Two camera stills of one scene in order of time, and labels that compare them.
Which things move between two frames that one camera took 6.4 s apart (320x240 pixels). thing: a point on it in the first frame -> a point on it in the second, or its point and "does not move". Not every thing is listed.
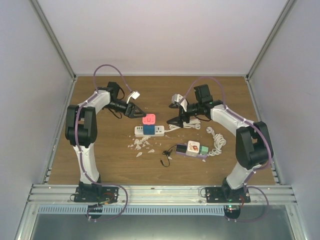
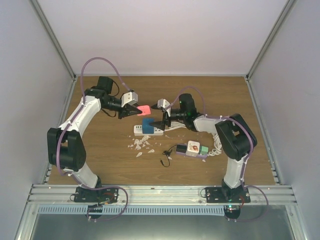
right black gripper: [178, 119] -> [162, 123]
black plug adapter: [181, 148] does not move
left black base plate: [96, 194] does not move
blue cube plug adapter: [149, 129] does not move
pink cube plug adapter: [150, 119] -> [145, 109]
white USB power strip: [159, 130] does not move
